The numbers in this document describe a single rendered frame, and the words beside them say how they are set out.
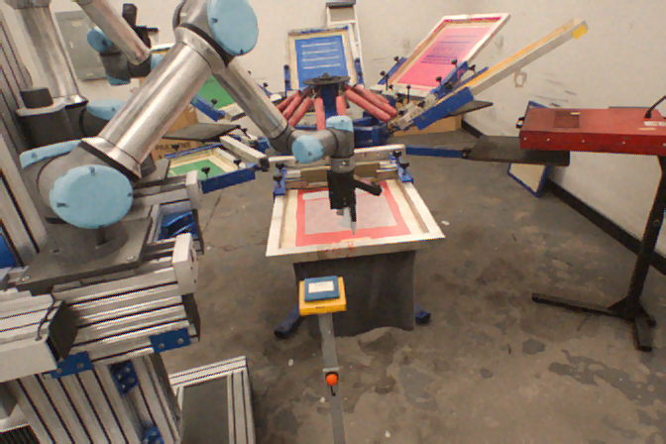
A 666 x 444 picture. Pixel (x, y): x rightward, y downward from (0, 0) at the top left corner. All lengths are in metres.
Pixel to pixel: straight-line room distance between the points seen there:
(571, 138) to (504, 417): 1.27
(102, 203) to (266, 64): 5.21
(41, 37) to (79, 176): 0.75
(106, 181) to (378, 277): 1.02
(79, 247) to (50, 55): 0.68
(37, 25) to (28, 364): 0.91
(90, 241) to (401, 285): 1.04
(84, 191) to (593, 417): 2.11
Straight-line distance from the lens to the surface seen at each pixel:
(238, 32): 0.91
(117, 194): 0.83
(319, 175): 1.85
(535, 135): 2.15
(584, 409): 2.32
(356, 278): 1.53
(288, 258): 1.36
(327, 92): 2.60
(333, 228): 1.54
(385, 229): 1.51
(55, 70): 1.50
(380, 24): 5.96
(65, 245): 1.00
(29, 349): 1.00
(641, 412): 2.40
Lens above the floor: 1.68
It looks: 26 degrees down
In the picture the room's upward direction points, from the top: 5 degrees counter-clockwise
